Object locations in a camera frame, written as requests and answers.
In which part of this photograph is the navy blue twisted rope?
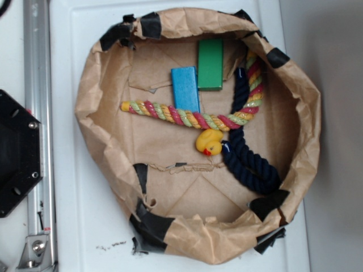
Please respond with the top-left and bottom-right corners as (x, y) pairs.
(222, 67), (281, 196)

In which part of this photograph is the aluminium extrusion rail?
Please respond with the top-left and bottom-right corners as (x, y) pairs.
(23, 1), (58, 271)

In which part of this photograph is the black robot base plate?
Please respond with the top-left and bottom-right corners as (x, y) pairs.
(0, 90), (42, 218)

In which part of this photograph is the yellow rubber duck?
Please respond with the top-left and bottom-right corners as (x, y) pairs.
(196, 129), (223, 156)

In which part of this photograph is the brown paper bag bin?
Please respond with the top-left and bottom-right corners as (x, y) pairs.
(75, 7), (321, 265)

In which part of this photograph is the multicolour twisted rope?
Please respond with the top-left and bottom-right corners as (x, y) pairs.
(120, 50), (265, 132)

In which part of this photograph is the green wooden block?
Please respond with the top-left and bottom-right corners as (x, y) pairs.
(197, 39), (223, 91)

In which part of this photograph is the metal corner bracket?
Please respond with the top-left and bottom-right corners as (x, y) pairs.
(16, 234), (53, 271)

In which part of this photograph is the blue wooden block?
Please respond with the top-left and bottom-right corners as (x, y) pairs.
(171, 66), (200, 113)

